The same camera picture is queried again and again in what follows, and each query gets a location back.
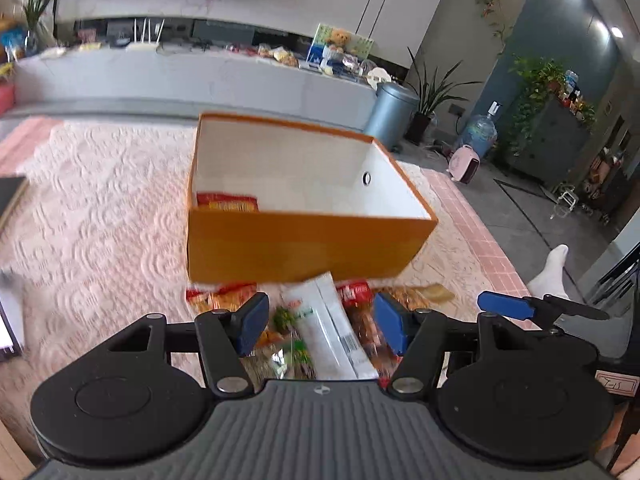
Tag orange cardboard box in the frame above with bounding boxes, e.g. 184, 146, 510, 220
186, 112, 440, 285

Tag white router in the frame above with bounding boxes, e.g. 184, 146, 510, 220
125, 17, 166, 53

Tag white clear snack packet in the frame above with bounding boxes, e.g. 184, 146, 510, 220
280, 271, 381, 381

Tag grey metal trash can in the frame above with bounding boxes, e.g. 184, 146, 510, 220
365, 81, 420, 153

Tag red dried-fruit snack packet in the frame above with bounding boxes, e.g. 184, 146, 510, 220
336, 281, 401, 388

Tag green vine plant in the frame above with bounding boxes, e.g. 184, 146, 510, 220
507, 55, 568, 156

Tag pile of snack bags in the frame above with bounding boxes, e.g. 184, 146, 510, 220
255, 44, 301, 67

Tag person's leg with white sock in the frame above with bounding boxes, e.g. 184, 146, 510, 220
527, 244, 631, 361

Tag blue water bottle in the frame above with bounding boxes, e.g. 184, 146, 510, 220
457, 101, 501, 161

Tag hanging vine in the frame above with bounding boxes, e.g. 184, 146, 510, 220
462, 0, 516, 56

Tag grey cabinet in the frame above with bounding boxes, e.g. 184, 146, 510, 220
505, 95, 596, 188

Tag white wire rack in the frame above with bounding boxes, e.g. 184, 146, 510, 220
550, 182, 581, 218

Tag dark tablet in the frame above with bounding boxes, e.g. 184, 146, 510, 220
0, 270, 26, 361

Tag yellow snack packet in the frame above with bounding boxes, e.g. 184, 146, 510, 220
387, 284, 456, 311

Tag potted plant in glass vase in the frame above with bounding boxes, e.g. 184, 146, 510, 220
12, 0, 61, 56

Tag white marble bench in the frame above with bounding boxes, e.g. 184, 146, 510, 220
0, 47, 381, 131

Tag pink space heater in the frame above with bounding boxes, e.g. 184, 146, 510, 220
447, 144, 483, 185

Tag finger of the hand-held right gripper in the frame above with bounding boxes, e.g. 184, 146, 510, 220
477, 291, 611, 333

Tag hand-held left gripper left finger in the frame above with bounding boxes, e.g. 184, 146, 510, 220
102, 292, 271, 397

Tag green picture card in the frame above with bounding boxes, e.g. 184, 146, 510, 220
312, 22, 376, 61

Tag potted plant in black pot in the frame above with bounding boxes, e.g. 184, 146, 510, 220
404, 47, 481, 146

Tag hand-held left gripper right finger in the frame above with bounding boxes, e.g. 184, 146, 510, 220
374, 292, 598, 397

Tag large red snack packet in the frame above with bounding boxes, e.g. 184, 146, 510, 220
196, 191, 260, 213

